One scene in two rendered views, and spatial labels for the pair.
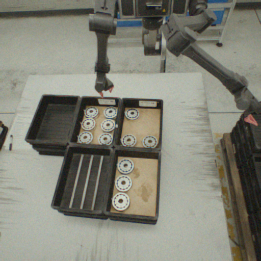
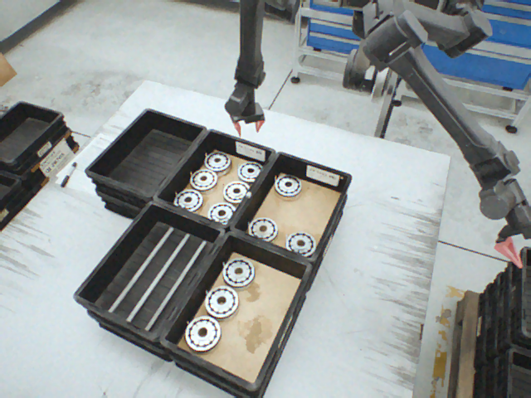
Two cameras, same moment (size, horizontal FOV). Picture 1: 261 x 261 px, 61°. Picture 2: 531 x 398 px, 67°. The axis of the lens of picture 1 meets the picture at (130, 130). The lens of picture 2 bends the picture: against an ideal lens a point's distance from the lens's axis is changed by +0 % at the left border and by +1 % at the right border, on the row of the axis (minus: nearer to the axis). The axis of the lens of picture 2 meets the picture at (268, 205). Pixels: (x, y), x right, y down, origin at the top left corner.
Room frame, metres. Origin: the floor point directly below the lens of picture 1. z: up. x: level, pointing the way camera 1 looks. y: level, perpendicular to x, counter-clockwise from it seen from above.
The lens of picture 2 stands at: (-0.04, -0.17, 2.02)
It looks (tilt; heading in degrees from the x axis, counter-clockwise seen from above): 53 degrees down; 13
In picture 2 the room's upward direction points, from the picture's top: straight up
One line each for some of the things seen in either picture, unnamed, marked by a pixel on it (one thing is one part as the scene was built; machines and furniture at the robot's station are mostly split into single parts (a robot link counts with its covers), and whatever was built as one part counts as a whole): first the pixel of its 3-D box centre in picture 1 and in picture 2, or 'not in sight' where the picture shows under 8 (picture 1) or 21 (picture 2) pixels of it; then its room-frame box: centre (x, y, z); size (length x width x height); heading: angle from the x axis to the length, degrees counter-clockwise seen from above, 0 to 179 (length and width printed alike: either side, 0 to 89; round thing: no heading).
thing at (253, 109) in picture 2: (103, 82); (246, 106); (0.97, 0.13, 1.17); 0.10 x 0.07 x 0.07; 123
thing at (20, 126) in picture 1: (22, 130); (95, 162); (1.01, 0.86, 0.70); 0.33 x 0.23 x 0.01; 171
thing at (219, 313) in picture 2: (123, 183); (221, 301); (0.43, 0.08, 0.86); 0.10 x 0.10 x 0.01
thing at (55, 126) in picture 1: (56, 122); (152, 160); (0.93, 0.52, 0.87); 0.40 x 0.30 x 0.11; 168
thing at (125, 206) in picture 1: (121, 201); (202, 332); (0.32, 0.11, 0.86); 0.10 x 0.10 x 0.01
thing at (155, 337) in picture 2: (83, 176); (153, 263); (0.48, 0.31, 0.92); 0.40 x 0.30 x 0.02; 168
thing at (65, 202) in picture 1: (85, 179); (158, 271); (0.48, 0.31, 0.87); 0.40 x 0.30 x 0.11; 168
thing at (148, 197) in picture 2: (54, 118); (148, 150); (0.93, 0.52, 0.92); 0.40 x 0.30 x 0.02; 168
